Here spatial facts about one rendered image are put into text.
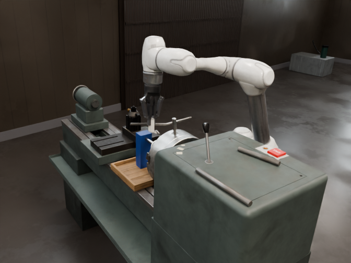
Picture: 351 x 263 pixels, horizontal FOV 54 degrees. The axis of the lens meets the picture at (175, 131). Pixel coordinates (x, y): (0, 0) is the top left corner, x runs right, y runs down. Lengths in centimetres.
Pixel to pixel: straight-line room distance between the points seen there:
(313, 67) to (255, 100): 734
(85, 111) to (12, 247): 121
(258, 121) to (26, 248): 203
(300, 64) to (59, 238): 759
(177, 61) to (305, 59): 800
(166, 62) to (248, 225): 71
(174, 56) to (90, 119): 145
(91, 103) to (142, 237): 110
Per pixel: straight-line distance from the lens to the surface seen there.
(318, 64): 919
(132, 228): 224
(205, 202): 136
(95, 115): 276
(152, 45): 155
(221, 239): 136
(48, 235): 315
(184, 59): 141
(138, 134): 208
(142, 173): 211
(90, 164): 257
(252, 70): 184
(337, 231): 346
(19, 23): 472
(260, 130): 208
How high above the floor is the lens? 195
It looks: 23 degrees down
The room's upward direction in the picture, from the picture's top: 3 degrees clockwise
